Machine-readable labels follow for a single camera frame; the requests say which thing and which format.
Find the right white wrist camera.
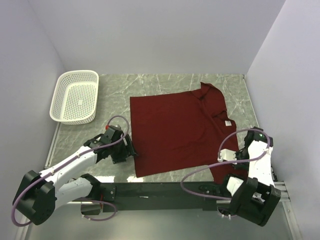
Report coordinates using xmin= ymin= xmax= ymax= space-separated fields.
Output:
xmin=217 ymin=149 xmax=237 ymax=163

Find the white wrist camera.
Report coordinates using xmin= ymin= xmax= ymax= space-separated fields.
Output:
xmin=217 ymin=149 xmax=237 ymax=163
xmin=105 ymin=124 xmax=123 ymax=134

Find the dark red t-shirt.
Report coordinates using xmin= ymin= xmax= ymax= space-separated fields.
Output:
xmin=130 ymin=82 xmax=237 ymax=178

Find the white perforated plastic basket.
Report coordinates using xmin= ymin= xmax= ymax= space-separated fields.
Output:
xmin=49 ymin=70 xmax=99 ymax=125

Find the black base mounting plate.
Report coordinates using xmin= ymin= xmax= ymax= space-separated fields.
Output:
xmin=80 ymin=181 xmax=231 ymax=215

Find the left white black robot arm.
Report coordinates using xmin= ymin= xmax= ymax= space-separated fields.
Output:
xmin=11 ymin=125 xmax=137 ymax=225

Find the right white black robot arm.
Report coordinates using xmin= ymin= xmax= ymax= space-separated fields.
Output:
xmin=217 ymin=127 xmax=281 ymax=227

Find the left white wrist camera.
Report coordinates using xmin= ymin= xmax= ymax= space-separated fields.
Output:
xmin=105 ymin=124 xmax=123 ymax=134

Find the aluminium extrusion rail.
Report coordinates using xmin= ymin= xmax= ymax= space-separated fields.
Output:
xmin=274 ymin=181 xmax=291 ymax=202

